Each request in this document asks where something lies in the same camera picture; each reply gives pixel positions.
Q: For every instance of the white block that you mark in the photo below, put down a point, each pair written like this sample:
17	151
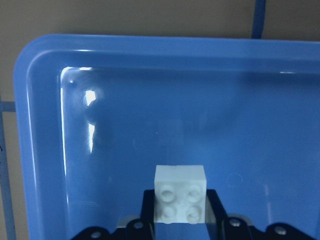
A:
180	194

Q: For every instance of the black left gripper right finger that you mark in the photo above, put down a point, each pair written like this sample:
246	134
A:
223	226

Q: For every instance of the blue plastic tray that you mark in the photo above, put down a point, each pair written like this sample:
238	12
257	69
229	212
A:
96	114

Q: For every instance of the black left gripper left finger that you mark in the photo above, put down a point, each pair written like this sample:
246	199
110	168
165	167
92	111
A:
143	227

